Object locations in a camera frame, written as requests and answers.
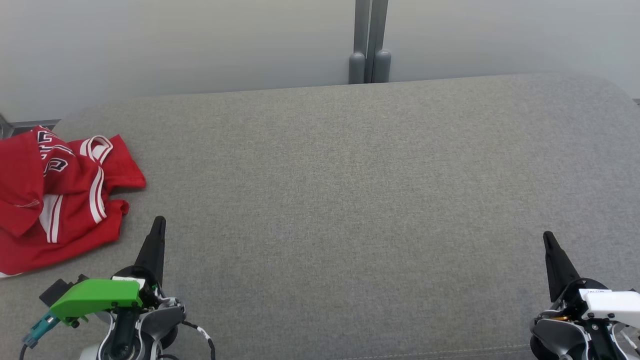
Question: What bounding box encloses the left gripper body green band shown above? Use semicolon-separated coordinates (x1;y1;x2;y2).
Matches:
50;266;166;327

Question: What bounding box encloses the red white basketball jersey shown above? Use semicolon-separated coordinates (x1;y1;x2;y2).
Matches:
0;134;147;277

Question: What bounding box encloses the left teal plug cable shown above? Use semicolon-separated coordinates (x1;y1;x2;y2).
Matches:
19;311;62;360

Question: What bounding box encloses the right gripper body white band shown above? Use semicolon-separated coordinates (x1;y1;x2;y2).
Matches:
552;278;640;328

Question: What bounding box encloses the grey metal corner frame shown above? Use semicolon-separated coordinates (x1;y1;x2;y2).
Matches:
0;112;62;140

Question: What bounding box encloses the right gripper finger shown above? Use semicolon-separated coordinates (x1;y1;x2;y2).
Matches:
543;231;582;303

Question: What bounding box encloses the grey metal post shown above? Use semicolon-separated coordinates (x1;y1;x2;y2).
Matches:
370;0;392;84
348;0;372;85

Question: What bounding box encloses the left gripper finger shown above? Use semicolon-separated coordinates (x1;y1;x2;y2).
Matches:
134;216;167;287

